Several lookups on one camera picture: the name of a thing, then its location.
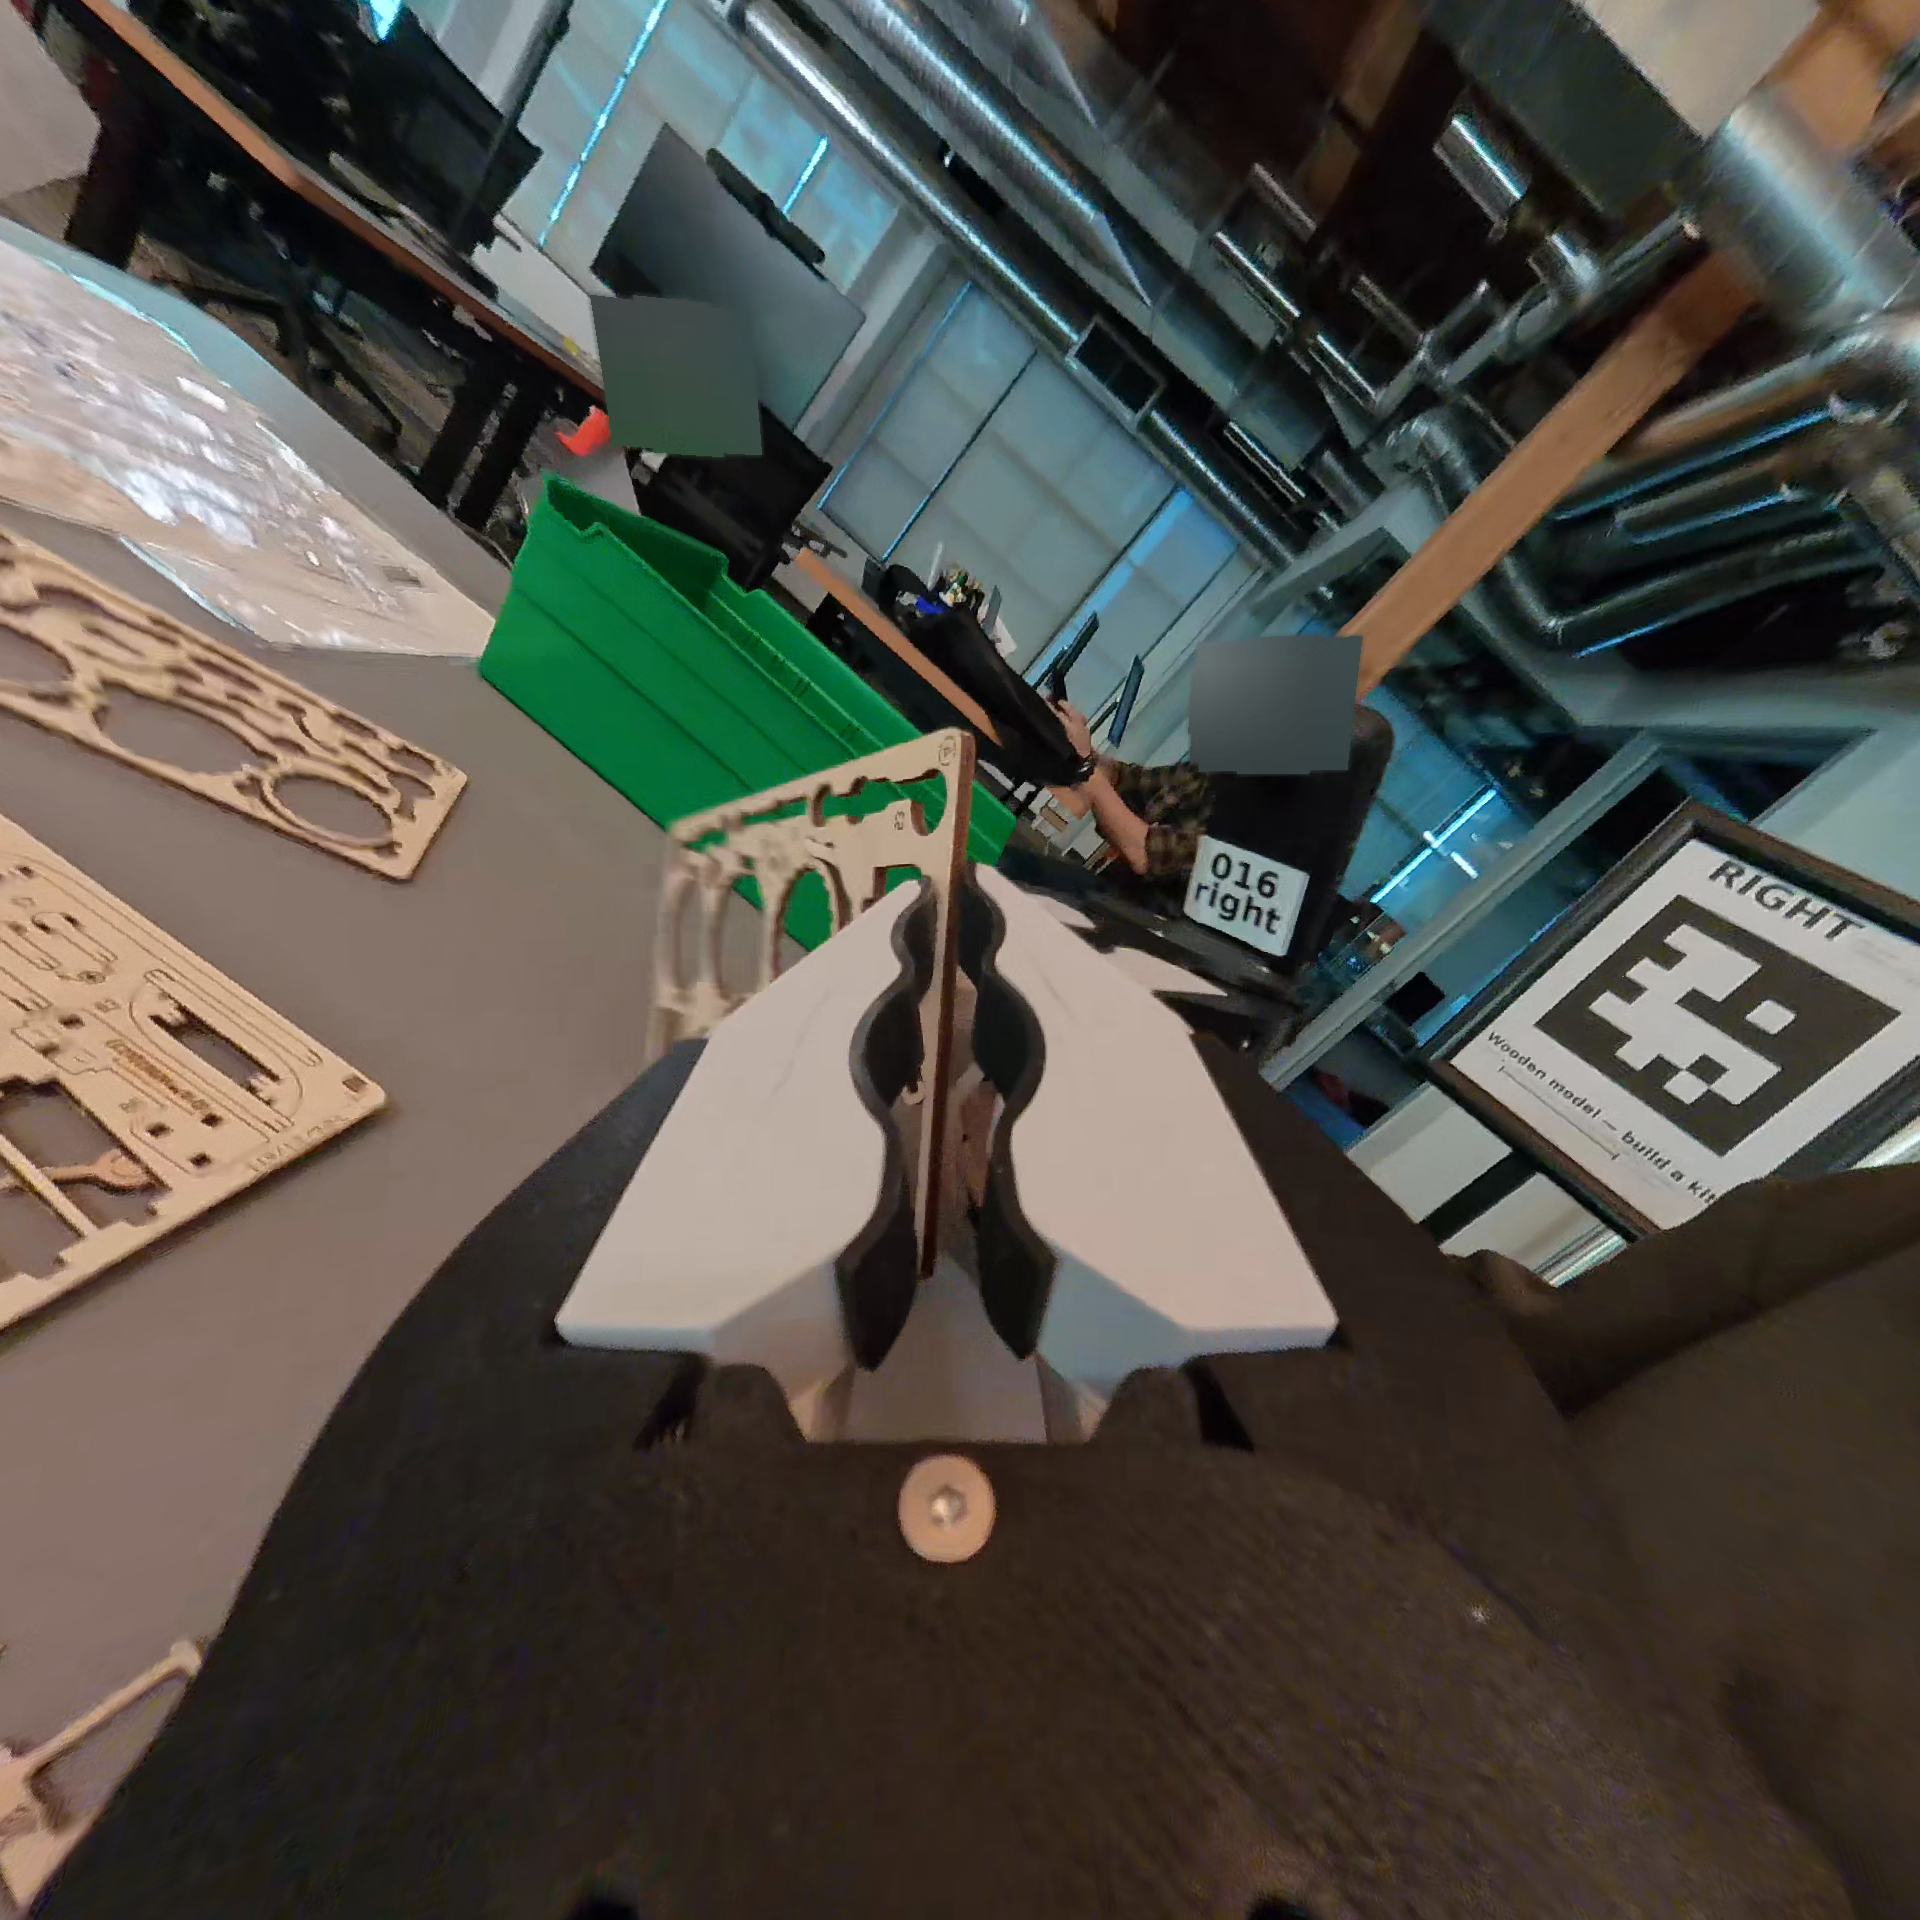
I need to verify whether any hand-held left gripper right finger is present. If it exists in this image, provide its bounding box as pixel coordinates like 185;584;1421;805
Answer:
959;872;1340;1440

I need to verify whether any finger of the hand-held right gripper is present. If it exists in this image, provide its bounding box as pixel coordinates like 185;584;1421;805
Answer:
1030;885;1204;1033

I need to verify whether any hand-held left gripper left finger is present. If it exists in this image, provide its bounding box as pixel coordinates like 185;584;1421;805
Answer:
550;882;938;1426

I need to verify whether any wooden sheet with scalloped cutouts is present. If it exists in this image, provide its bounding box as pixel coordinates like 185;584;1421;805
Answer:
647;729;981;1277

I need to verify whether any grey desk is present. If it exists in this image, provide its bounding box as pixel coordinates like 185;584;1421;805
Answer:
0;216;991;1920

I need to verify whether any wooden top background desk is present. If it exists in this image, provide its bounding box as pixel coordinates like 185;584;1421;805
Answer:
76;0;616;400

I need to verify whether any wooden sheet with gear parts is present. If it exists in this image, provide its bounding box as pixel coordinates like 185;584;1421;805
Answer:
0;815;389;1327

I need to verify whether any wooden sheet with round holes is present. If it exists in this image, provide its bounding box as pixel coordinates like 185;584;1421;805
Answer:
0;527;465;882

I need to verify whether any green bin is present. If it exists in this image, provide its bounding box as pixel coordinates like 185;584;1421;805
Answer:
477;470;1018;910

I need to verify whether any large black monitor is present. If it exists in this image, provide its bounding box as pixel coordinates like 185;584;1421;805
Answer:
591;128;868;437

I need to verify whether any flat wooden piece with holes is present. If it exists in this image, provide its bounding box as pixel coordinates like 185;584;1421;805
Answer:
0;1638;204;1905

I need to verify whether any large clear plastic sleeve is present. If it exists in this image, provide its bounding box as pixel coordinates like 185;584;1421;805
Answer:
0;240;496;656

